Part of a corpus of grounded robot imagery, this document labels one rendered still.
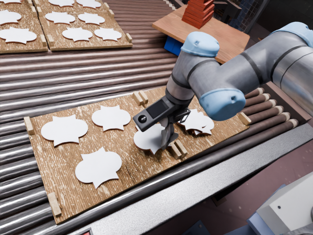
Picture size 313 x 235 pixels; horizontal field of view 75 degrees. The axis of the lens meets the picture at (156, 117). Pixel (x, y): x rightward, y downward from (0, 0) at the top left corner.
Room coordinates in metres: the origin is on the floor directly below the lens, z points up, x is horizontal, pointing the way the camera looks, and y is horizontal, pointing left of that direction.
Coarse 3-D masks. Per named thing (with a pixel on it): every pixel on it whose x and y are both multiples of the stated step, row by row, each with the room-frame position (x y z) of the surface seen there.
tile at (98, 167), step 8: (96, 152) 0.31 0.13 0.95; (104, 152) 0.32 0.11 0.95; (112, 152) 0.33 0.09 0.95; (88, 160) 0.28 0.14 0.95; (96, 160) 0.28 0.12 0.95; (104, 160) 0.29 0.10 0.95; (112, 160) 0.30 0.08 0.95; (120, 160) 0.31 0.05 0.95; (80, 168) 0.24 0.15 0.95; (88, 168) 0.25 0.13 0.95; (96, 168) 0.26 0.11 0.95; (104, 168) 0.27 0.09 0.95; (112, 168) 0.28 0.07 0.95; (80, 176) 0.22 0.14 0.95; (88, 176) 0.23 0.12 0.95; (96, 176) 0.24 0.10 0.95; (104, 176) 0.25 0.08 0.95; (112, 176) 0.26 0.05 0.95; (96, 184) 0.22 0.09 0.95
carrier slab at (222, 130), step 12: (156, 96) 0.67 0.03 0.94; (144, 108) 0.59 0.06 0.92; (192, 108) 0.69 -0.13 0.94; (228, 120) 0.70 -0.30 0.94; (240, 120) 0.74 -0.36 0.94; (180, 132) 0.53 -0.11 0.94; (216, 132) 0.60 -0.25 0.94; (228, 132) 0.63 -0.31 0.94; (240, 132) 0.68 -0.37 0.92; (192, 144) 0.50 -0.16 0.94; (204, 144) 0.52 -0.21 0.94; (216, 144) 0.55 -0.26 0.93; (180, 156) 0.43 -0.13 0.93; (192, 156) 0.45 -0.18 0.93
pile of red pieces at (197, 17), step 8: (192, 0) 1.28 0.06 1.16; (200, 0) 1.28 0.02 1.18; (208, 0) 1.37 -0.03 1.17; (192, 8) 1.28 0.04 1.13; (200, 8) 1.27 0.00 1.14; (208, 8) 1.36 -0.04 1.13; (184, 16) 1.28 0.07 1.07; (192, 16) 1.27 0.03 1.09; (200, 16) 1.26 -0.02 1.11; (208, 16) 1.38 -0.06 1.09; (192, 24) 1.27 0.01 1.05; (200, 24) 1.26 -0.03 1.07
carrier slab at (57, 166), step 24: (48, 120) 0.36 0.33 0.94; (48, 144) 0.28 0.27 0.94; (72, 144) 0.31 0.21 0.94; (96, 144) 0.34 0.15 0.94; (120, 144) 0.38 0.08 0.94; (48, 168) 0.21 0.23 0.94; (72, 168) 0.24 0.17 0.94; (120, 168) 0.30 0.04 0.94; (144, 168) 0.33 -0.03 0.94; (168, 168) 0.36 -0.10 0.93; (48, 192) 0.16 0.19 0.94; (72, 192) 0.18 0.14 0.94; (96, 192) 0.20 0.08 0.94; (120, 192) 0.23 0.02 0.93; (72, 216) 0.13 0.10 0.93
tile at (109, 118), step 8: (96, 112) 0.46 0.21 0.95; (104, 112) 0.47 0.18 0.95; (112, 112) 0.48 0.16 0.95; (120, 112) 0.50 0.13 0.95; (96, 120) 0.42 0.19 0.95; (104, 120) 0.44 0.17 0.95; (112, 120) 0.45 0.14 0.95; (120, 120) 0.46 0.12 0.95; (128, 120) 0.48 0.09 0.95; (104, 128) 0.40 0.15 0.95; (112, 128) 0.42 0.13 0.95; (120, 128) 0.43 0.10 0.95
